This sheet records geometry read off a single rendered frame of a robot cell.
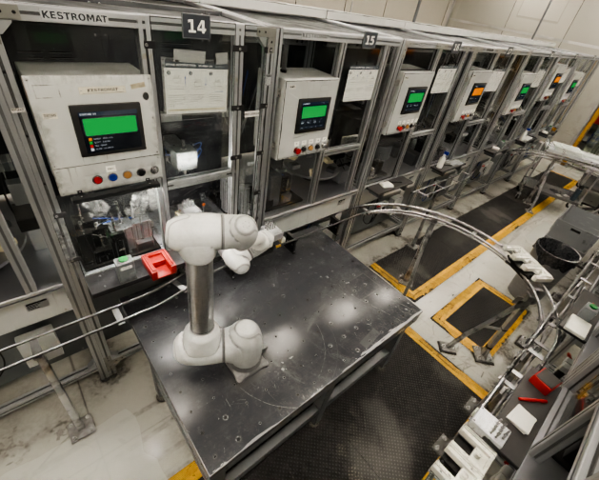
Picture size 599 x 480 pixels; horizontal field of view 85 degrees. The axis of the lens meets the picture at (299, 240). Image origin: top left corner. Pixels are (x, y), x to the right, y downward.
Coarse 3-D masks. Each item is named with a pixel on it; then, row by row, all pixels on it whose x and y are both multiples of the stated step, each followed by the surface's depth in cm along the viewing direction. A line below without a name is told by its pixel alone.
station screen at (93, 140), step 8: (80, 112) 122; (88, 112) 123; (96, 112) 125; (104, 112) 127; (112, 112) 128; (120, 112) 130; (128, 112) 132; (136, 112) 134; (80, 120) 123; (136, 120) 136; (88, 136) 128; (96, 136) 129; (104, 136) 131; (112, 136) 133; (120, 136) 135; (128, 136) 137; (136, 136) 139; (88, 144) 129; (96, 144) 131; (104, 144) 133; (112, 144) 135; (120, 144) 137; (128, 144) 138; (136, 144) 141; (88, 152) 131
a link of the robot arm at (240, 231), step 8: (224, 216) 117; (232, 216) 117; (240, 216) 114; (248, 216) 115; (224, 224) 115; (232, 224) 113; (240, 224) 113; (248, 224) 114; (256, 224) 119; (224, 232) 114; (232, 232) 113; (240, 232) 113; (248, 232) 113; (256, 232) 118; (224, 240) 115; (232, 240) 115; (240, 240) 115; (248, 240) 116; (224, 248) 118; (232, 248) 120; (240, 248) 124; (248, 248) 128
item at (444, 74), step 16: (416, 64) 242; (448, 64) 267; (464, 64) 284; (432, 80) 267; (448, 80) 281; (432, 96) 280; (432, 112) 295; (416, 128) 292; (384, 144) 273; (400, 144) 290; (416, 144) 345; (384, 160) 287; (368, 176) 285; (384, 176) 303
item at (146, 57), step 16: (144, 32) 124; (144, 48) 126; (144, 64) 129; (240, 64) 154; (240, 80) 158; (240, 96) 163; (240, 112) 168; (160, 128) 147; (160, 144) 151; (160, 192) 164
